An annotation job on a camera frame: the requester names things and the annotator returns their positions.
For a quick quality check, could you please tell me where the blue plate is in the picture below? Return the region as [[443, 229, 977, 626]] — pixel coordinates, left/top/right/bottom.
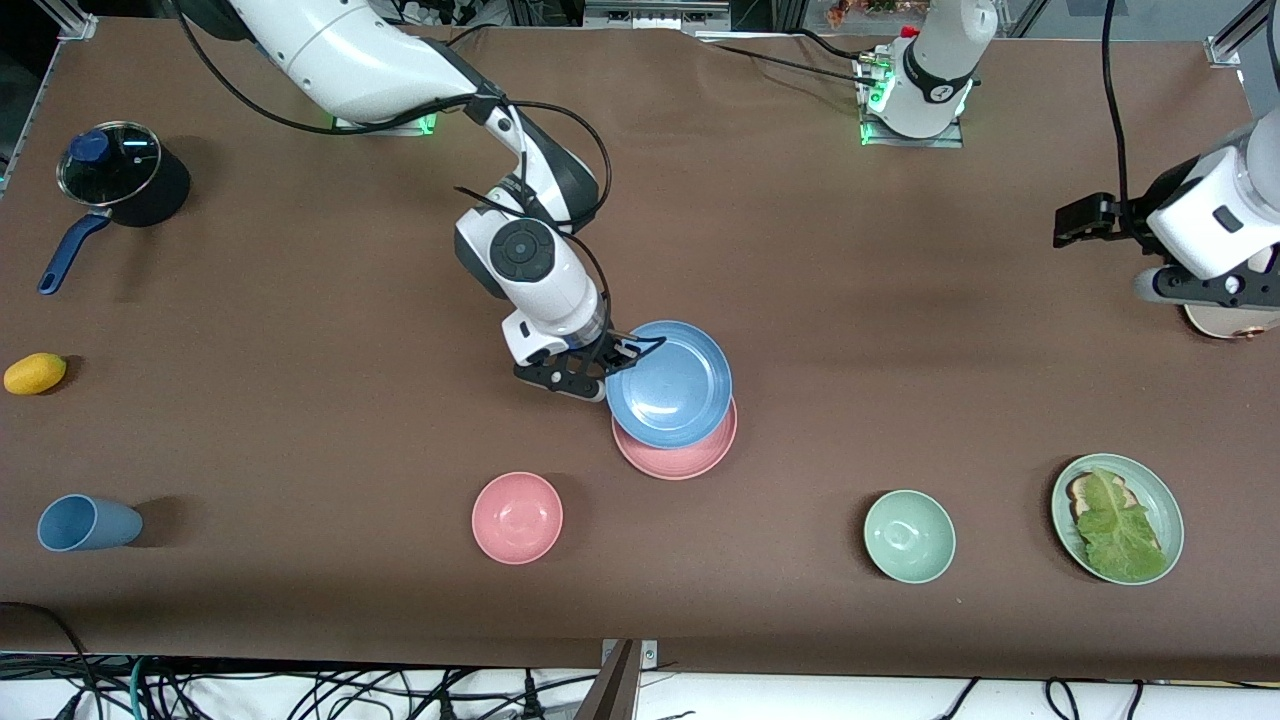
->
[[605, 320, 733, 450]]

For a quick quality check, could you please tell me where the pink plate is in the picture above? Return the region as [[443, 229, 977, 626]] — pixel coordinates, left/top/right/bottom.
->
[[611, 395, 739, 482]]

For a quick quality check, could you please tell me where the pink bowl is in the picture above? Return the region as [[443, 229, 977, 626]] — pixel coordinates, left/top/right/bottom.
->
[[471, 471, 564, 566]]

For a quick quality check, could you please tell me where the aluminium corner profile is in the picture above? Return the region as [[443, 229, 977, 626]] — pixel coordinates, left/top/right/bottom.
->
[[1205, 0, 1280, 69]]

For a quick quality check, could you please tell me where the toasted bread slice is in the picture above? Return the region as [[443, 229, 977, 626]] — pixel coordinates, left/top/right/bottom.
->
[[1066, 474, 1131, 521]]

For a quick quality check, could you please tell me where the green plate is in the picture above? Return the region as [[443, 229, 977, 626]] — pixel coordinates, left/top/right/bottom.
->
[[1050, 453, 1185, 586]]

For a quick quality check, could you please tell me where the green lettuce leaf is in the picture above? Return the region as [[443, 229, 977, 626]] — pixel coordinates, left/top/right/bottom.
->
[[1075, 467, 1169, 583]]

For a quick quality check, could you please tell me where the green bowl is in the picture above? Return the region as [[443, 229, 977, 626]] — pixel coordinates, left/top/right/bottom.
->
[[863, 489, 957, 585]]

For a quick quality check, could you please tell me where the blue cup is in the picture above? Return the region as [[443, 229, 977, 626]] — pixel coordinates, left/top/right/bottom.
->
[[37, 494, 144, 553]]

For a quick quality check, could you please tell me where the yellow lemon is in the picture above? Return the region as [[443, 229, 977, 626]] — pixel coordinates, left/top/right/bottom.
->
[[3, 352, 68, 396]]

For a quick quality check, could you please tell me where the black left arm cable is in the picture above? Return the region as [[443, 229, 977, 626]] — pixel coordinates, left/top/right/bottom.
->
[[1100, 0, 1138, 217]]

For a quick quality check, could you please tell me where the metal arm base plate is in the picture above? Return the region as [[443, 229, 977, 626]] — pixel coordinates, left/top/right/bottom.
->
[[333, 112, 442, 136], [857, 55, 967, 149]]

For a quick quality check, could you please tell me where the black base cable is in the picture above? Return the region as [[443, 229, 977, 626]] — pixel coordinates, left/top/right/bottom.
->
[[697, 38, 876, 88], [790, 27, 883, 65]]

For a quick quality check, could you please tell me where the brown camera stand bar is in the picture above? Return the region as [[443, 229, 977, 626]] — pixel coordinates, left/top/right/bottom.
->
[[583, 640, 641, 720]]

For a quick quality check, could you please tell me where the aluminium frame profile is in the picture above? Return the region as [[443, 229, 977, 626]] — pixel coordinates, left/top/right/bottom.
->
[[583, 0, 732, 32]]

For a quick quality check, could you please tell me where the black pot with blue handle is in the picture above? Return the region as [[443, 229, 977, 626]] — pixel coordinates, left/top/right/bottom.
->
[[38, 140, 192, 297]]

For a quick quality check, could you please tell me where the thick black floor cable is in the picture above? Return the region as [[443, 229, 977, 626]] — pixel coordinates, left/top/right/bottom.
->
[[0, 601, 98, 720]]

